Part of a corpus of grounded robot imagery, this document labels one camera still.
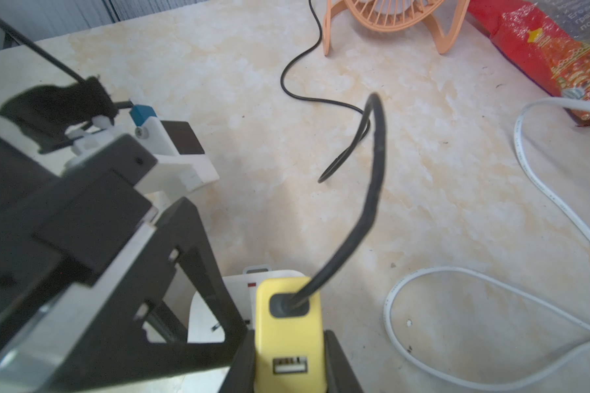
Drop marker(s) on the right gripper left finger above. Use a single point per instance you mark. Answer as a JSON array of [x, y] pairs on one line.
[[241, 375]]

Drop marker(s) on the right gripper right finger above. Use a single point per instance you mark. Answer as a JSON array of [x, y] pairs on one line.
[[339, 373]]

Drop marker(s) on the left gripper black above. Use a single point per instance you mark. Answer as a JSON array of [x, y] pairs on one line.
[[83, 268]]

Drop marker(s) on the yellow USB charger plug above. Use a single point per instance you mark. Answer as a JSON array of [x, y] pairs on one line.
[[289, 336]]

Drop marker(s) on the white power strip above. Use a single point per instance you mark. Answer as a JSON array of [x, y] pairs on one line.
[[203, 326]]

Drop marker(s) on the orange small USB fan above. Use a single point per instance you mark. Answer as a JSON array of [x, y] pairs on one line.
[[391, 16]]

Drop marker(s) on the red snack bag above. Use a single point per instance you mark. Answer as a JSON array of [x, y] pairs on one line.
[[547, 40]]

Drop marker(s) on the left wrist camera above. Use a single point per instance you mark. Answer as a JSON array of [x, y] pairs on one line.
[[158, 156]]

